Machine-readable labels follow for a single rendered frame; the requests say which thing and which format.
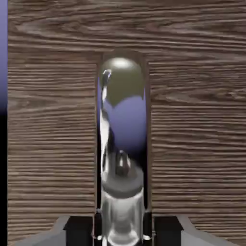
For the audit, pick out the dark wood cabinet door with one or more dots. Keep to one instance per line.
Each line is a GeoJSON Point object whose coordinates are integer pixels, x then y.
{"type": "Point", "coordinates": [48, 115]}

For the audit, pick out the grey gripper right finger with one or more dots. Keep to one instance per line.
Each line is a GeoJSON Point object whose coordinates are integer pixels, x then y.
{"type": "Point", "coordinates": [169, 232]}

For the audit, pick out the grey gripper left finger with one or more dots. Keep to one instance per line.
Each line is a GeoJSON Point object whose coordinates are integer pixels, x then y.
{"type": "Point", "coordinates": [76, 232]}

